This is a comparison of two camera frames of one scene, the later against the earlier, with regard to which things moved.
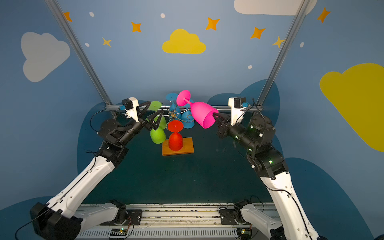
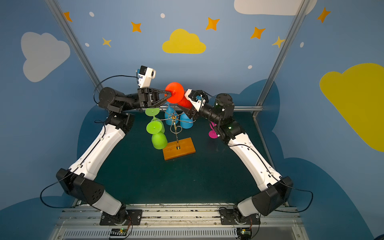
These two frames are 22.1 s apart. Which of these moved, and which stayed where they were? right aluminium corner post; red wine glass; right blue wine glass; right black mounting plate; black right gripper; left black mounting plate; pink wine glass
Moved: black right gripper; pink wine glass; red wine glass
Stayed: right aluminium corner post; right black mounting plate; right blue wine glass; left black mounting plate
